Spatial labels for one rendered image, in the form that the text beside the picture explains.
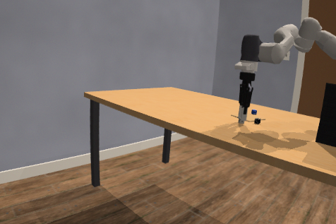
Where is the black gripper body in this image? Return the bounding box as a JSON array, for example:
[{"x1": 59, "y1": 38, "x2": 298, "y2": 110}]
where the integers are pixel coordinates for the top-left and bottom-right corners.
[{"x1": 239, "y1": 72, "x2": 255, "y2": 92}]

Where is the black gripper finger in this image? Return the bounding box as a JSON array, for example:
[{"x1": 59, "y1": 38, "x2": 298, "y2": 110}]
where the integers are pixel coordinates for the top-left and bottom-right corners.
[
  {"x1": 241, "y1": 83, "x2": 253, "y2": 121},
  {"x1": 238, "y1": 83, "x2": 244, "y2": 118}
]

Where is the tan square mat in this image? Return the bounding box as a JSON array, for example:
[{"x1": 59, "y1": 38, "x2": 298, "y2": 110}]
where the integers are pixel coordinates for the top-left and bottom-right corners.
[{"x1": 231, "y1": 114, "x2": 265, "y2": 122}]

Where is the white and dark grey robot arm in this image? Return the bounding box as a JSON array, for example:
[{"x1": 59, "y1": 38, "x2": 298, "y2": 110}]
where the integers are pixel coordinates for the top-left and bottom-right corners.
[{"x1": 234, "y1": 18, "x2": 336, "y2": 73}]

